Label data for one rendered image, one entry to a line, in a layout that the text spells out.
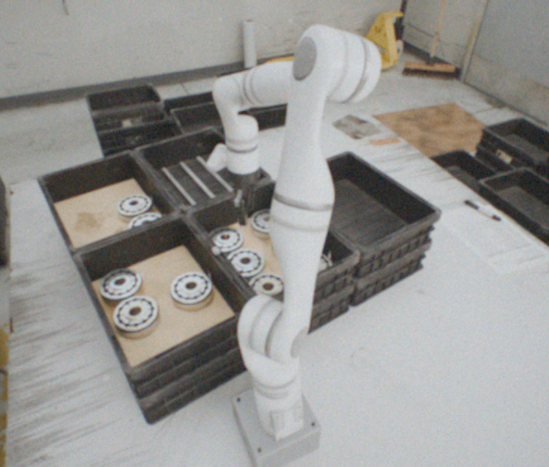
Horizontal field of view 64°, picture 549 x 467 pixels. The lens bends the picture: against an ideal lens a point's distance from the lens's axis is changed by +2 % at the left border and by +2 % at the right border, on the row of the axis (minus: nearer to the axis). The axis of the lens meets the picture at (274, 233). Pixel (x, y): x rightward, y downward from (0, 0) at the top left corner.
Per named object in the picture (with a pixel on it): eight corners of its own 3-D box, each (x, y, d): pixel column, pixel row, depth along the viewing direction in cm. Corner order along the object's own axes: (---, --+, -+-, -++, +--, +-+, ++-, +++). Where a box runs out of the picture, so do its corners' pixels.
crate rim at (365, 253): (442, 219, 122) (445, 211, 121) (362, 260, 110) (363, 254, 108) (348, 156, 147) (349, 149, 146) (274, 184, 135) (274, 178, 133)
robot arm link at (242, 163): (218, 150, 104) (215, 127, 100) (263, 156, 102) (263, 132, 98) (205, 171, 97) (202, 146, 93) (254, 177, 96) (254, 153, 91)
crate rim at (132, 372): (260, 313, 97) (260, 307, 96) (129, 383, 85) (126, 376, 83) (184, 219, 122) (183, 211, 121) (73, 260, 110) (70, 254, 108)
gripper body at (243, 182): (255, 174, 95) (255, 208, 102) (263, 154, 102) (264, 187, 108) (221, 170, 96) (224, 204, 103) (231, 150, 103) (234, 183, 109)
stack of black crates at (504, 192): (565, 267, 214) (601, 212, 192) (517, 285, 205) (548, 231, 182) (501, 219, 241) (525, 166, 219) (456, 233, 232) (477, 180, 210)
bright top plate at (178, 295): (219, 290, 109) (218, 288, 109) (183, 310, 104) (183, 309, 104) (198, 268, 115) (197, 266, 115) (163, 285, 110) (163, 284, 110)
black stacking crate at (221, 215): (355, 286, 116) (361, 256, 109) (262, 338, 104) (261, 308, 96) (273, 209, 141) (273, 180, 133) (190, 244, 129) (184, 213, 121)
